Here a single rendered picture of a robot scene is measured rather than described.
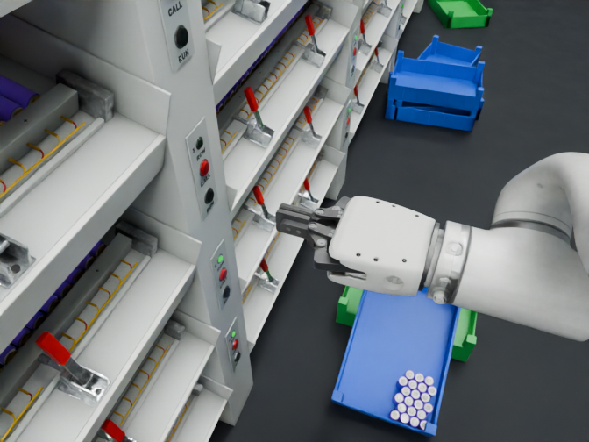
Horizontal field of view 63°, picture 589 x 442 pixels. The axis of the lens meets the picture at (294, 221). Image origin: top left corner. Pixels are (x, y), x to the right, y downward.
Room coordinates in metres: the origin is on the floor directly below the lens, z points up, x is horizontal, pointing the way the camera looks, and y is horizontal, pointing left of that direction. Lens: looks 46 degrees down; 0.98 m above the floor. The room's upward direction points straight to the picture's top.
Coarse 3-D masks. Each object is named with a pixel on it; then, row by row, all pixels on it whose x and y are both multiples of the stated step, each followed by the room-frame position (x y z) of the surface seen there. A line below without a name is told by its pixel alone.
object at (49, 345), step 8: (40, 336) 0.22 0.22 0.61; (48, 336) 0.22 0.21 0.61; (40, 344) 0.21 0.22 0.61; (48, 344) 0.21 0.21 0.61; (56, 344) 0.22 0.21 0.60; (48, 352) 0.21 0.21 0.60; (56, 352) 0.21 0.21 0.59; (64, 352) 0.21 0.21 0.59; (56, 360) 0.21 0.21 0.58; (64, 360) 0.21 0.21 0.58; (72, 360) 0.21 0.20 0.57; (72, 368) 0.21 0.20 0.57; (80, 368) 0.21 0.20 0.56; (80, 376) 0.21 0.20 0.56; (88, 376) 0.21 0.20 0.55
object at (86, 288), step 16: (112, 240) 0.37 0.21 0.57; (128, 240) 0.37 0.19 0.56; (112, 256) 0.34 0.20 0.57; (96, 272) 0.32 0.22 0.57; (112, 272) 0.34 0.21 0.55; (80, 288) 0.30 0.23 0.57; (96, 288) 0.31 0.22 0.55; (64, 304) 0.28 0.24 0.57; (80, 304) 0.28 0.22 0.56; (48, 320) 0.26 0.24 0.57; (64, 320) 0.26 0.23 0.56; (80, 320) 0.27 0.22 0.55; (32, 336) 0.24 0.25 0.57; (64, 336) 0.25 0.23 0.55; (80, 336) 0.26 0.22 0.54; (32, 352) 0.23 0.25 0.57; (16, 368) 0.21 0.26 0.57; (32, 368) 0.22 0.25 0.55; (0, 384) 0.19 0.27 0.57; (16, 384) 0.20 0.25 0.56; (0, 400) 0.18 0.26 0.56; (32, 400) 0.19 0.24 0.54
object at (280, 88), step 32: (320, 0) 1.05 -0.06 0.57; (288, 32) 0.90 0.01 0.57; (320, 32) 0.97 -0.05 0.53; (256, 64) 0.78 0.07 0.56; (288, 64) 0.82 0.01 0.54; (320, 64) 0.85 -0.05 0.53; (224, 96) 0.67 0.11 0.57; (256, 96) 0.72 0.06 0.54; (288, 96) 0.74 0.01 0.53; (224, 128) 0.61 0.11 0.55; (256, 128) 0.62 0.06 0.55; (288, 128) 0.70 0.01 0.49; (224, 160) 0.55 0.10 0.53; (256, 160) 0.57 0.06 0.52
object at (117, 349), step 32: (128, 224) 0.39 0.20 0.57; (160, 224) 0.38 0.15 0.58; (96, 256) 0.36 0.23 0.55; (128, 256) 0.37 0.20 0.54; (160, 256) 0.37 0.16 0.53; (192, 256) 0.37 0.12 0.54; (160, 288) 0.33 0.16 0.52; (96, 320) 0.28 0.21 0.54; (128, 320) 0.29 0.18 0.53; (160, 320) 0.29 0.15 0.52; (96, 352) 0.25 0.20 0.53; (128, 352) 0.25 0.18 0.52; (32, 384) 0.21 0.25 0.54; (0, 416) 0.18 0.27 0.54; (64, 416) 0.18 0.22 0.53; (96, 416) 0.18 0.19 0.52
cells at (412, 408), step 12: (408, 372) 0.44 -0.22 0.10; (396, 384) 0.44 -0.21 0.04; (408, 384) 0.42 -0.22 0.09; (420, 384) 0.42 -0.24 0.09; (432, 384) 0.42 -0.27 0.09; (396, 396) 0.40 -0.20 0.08; (408, 396) 0.40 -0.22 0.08; (420, 396) 0.40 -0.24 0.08; (396, 408) 0.38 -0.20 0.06; (408, 408) 0.38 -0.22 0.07; (420, 408) 0.38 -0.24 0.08; (432, 408) 0.38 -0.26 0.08; (408, 420) 0.36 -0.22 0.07; (420, 420) 0.37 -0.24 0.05
